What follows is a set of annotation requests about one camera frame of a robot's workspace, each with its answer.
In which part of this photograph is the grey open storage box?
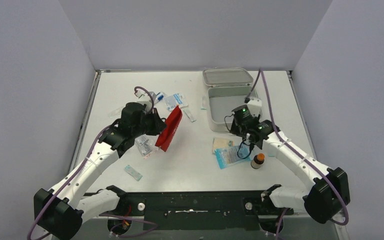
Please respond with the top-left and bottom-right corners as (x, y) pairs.
(202, 67), (259, 133)

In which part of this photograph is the clear plastic tube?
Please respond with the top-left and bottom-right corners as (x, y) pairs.
(108, 107), (123, 118)

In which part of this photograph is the blue mask packet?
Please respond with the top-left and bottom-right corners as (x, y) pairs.
(214, 146), (251, 169)

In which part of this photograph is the clear bag of wipes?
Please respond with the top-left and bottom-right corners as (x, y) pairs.
(134, 134), (159, 159)

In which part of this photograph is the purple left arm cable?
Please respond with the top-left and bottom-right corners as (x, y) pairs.
(26, 86), (155, 240)

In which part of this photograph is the white blue label packet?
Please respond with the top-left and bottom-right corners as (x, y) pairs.
(162, 92), (189, 112)

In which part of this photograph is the brown bottle orange cap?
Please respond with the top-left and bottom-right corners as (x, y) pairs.
(250, 153), (265, 170)

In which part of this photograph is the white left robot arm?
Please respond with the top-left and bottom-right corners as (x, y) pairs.
(27, 102), (167, 240)

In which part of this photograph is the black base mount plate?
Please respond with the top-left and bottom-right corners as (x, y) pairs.
(111, 190), (282, 233)

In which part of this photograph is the small white strip packet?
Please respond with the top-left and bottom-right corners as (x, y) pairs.
(183, 108), (196, 123)

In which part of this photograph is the small white blue tube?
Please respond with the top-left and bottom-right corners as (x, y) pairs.
(154, 92), (165, 103)

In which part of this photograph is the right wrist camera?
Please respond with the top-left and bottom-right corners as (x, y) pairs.
(244, 97), (263, 117)

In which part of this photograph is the beige gauze packet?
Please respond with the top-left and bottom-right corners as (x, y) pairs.
(211, 137), (234, 155)

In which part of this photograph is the red first aid pouch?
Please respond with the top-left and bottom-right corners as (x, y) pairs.
(155, 106), (183, 152)

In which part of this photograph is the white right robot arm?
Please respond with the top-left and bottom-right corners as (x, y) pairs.
(229, 105), (351, 224)

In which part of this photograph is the green bandage packet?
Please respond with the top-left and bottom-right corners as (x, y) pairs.
(124, 165), (143, 181)

